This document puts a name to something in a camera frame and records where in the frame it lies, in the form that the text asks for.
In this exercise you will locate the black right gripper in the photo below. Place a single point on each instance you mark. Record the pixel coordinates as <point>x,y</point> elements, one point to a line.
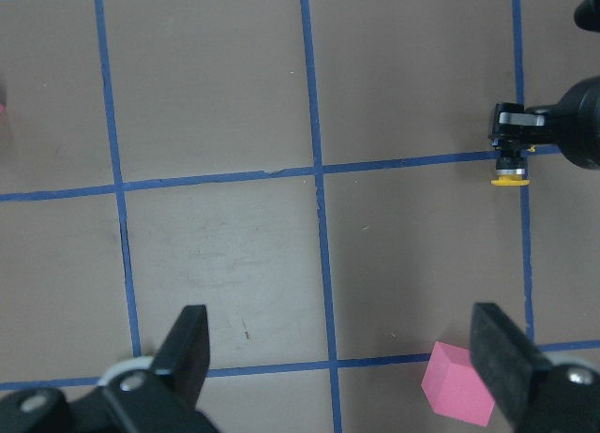
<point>572,124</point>

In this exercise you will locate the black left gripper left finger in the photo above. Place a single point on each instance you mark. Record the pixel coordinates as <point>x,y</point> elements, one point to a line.
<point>155,394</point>

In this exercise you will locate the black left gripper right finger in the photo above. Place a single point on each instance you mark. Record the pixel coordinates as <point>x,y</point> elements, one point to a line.
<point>535,391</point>

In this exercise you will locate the yellow push button switch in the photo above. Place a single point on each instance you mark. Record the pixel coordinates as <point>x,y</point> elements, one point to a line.
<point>511,168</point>

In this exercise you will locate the pink foam cube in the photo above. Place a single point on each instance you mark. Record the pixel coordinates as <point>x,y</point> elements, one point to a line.
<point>453,388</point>

